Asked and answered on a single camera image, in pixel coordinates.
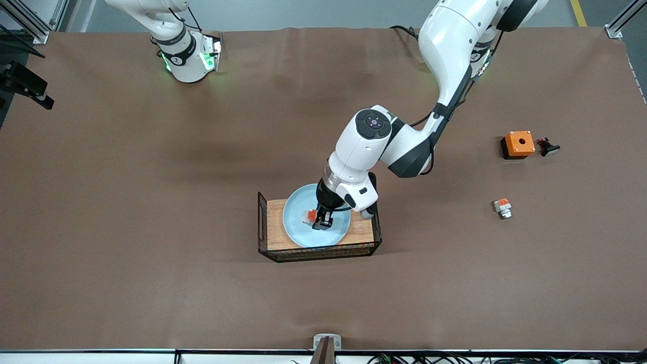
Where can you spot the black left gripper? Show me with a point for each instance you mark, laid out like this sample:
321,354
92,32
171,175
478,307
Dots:
327,200

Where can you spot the white orange contact block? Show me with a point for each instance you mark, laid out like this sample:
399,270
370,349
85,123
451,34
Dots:
503,207

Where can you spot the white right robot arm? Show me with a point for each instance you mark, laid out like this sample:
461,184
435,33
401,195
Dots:
187,65

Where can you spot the aluminium frame profile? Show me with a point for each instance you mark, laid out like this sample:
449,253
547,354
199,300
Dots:
614,30
38,34

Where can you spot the grey metal bracket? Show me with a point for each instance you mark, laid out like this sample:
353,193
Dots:
318,341

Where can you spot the orange button box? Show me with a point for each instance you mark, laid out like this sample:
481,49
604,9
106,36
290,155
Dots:
513,146

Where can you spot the black push button head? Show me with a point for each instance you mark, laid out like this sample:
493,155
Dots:
550,149

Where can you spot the wooden board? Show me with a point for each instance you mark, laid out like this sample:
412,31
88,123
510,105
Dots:
275,227

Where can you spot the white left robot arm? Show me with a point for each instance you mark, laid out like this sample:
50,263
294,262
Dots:
445,45

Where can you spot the dark brown post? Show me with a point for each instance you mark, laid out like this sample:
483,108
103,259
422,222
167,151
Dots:
323,356

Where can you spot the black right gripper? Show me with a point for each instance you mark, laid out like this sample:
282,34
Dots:
17,77

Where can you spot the brown table cover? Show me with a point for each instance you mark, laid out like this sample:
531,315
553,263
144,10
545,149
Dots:
202,303

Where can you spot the light blue round plate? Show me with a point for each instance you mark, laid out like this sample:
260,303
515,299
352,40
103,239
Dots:
303,237

